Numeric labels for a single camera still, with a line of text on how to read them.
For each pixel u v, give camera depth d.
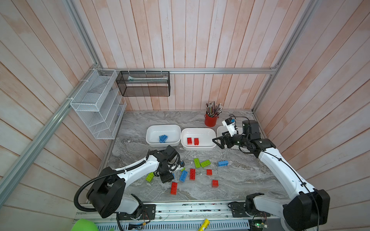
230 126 0.70
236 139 0.69
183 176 0.83
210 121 1.05
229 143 0.69
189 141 1.01
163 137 1.00
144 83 1.05
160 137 1.02
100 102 0.68
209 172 0.86
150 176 0.84
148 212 0.73
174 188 0.81
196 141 0.98
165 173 0.73
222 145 0.69
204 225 0.69
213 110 1.07
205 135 1.02
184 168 0.78
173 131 1.07
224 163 0.89
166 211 0.75
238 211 0.73
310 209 0.39
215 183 0.80
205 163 0.90
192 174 0.86
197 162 0.91
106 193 0.42
